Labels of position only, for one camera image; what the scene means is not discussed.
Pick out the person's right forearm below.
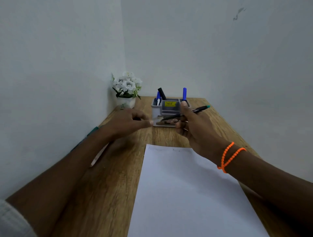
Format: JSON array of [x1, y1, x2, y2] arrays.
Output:
[[216, 144, 313, 237]]

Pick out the person's left forearm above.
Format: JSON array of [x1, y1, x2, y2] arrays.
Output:
[[6, 125, 116, 237]]

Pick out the white knit sleeve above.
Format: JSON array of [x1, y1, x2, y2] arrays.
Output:
[[0, 199, 37, 237]]

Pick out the teal green pen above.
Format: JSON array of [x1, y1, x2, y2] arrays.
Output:
[[70, 126, 100, 152]]

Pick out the black pen with green end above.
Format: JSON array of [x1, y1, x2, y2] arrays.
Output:
[[152, 105, 211, 122]]

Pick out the grey desk organizer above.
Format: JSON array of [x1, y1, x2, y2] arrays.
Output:
[[151, 98, 192, 128]]

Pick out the person's right hand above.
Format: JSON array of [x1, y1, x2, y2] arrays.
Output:
[[175, 101, 230, 164]]

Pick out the white paper sheet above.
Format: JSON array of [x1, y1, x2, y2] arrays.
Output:
[[127, 144, 270, 237]]

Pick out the white flowers in white pot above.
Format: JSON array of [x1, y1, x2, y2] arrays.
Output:
[[112, 71, 143, 109]]

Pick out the orange beaded bracelet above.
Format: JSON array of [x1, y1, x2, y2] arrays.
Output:
[[217, 142, 247, 174]]

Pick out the person's left hand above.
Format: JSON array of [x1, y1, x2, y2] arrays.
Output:
[[105, 108, 154, 142]]

